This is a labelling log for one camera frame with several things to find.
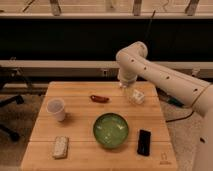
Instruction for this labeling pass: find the red pepper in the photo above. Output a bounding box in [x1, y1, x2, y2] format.
[90, 95, 109, 103]

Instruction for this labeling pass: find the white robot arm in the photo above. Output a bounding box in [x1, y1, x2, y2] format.
[116, 41, 213, 171]

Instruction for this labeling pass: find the white plastic bottle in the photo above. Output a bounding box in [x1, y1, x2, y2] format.
[128, 88, 145, 105]

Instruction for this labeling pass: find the green bowl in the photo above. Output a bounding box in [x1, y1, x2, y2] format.
[93, 113, 129, 149]

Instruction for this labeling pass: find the black rectangular device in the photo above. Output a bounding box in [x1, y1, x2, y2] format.
[137, 130, 151, 156]

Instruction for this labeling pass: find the white sponge block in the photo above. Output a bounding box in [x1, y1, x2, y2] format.
[53, 136, 69, 159]

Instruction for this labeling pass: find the black office chair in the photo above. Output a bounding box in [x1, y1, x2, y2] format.
[0, 66, 24, 142]

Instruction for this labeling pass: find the black cable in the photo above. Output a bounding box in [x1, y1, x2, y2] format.
[143, 9, 157, 43]

